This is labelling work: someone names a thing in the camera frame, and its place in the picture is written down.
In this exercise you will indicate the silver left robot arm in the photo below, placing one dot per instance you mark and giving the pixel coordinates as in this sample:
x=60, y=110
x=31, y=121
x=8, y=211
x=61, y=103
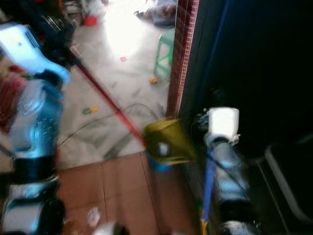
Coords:
x=36, y=127

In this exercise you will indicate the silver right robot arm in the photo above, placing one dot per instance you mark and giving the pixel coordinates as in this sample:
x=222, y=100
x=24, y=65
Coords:
x=231, y=181

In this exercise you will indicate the small red floor scrap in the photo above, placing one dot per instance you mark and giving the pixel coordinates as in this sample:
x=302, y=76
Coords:
x=123, y=58

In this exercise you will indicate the red plastic tub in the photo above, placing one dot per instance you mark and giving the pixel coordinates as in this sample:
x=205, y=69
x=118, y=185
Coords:
x=90, y=20

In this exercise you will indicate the small yellow green toy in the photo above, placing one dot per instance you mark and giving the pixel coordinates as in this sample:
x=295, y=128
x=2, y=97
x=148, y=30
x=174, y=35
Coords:
x=90, y=110

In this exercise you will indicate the dark red lattice basket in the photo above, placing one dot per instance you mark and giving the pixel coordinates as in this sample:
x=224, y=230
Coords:
x=10, y=98

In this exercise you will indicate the small orange toy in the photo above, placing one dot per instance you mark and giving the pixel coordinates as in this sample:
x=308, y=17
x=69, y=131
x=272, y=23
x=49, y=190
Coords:
x=154, y=80

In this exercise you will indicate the green plastic stool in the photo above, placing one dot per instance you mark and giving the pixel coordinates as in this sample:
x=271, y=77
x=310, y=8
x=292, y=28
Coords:
x=164, y=53

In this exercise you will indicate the light blue plush seat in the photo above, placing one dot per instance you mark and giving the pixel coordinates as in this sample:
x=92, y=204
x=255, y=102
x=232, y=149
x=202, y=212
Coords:
x=159, y=12

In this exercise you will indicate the red brick pillar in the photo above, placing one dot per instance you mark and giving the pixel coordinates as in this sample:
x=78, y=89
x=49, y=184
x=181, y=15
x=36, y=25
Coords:
x=183, y=54

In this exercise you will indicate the white paper scrap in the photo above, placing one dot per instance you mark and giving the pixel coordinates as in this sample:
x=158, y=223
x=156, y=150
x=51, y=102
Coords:
x=93, y=216

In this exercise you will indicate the black plastic bin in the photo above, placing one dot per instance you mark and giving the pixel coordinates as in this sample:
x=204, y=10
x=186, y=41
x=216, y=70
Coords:
x=288, y=181

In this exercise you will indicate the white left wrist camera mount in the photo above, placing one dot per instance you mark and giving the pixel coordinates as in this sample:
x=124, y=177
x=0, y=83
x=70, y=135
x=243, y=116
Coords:
x=27, y=49

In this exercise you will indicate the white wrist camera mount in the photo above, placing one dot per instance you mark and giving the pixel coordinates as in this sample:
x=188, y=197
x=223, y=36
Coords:
x=223, y=122
x=27, y=49

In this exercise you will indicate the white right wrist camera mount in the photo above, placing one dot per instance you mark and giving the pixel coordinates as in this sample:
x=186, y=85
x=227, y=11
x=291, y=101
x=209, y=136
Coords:
x=223, y=122

